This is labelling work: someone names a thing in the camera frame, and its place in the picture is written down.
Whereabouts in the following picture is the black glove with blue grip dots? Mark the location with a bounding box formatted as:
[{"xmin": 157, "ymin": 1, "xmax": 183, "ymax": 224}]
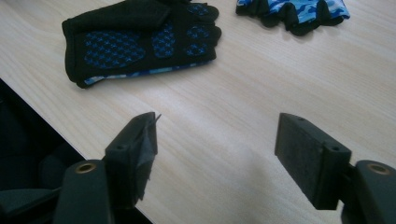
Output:
[{"xmin": 61, "ymin": 0, "xmax": 222, "ymax": 90}]

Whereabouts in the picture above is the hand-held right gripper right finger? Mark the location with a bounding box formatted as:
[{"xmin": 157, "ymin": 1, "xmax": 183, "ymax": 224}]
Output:
[{"xmin": 274, "ymin": 112, "xmax": 353, "ymax": 211}]

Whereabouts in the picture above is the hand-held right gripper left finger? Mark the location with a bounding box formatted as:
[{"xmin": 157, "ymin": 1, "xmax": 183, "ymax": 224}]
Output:
[{"xmin": 103, "ymin": 111, "xmax": 163, "ymax": 210}]

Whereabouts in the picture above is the blue camouflage fingerless glove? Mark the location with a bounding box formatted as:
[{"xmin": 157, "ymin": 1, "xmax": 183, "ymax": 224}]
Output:
[{"xmin": 234, "ymin": 0, "xmax": 351, "ymax": 36}]

